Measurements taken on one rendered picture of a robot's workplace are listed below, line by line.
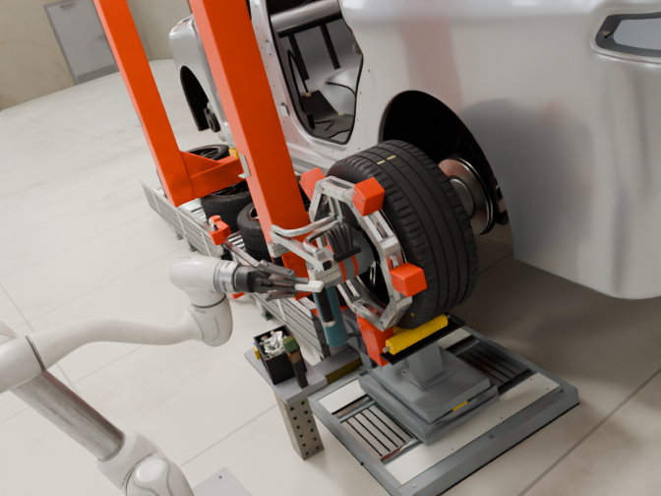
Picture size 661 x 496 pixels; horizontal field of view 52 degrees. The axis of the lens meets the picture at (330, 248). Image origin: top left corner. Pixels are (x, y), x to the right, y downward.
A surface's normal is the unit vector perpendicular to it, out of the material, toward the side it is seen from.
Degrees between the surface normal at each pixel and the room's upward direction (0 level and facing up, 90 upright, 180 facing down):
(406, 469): 0
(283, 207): 90
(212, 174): 90
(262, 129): 90
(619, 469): 0
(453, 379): 0
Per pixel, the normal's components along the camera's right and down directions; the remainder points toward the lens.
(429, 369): 0.47, 0.26
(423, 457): -0.25, -0.88
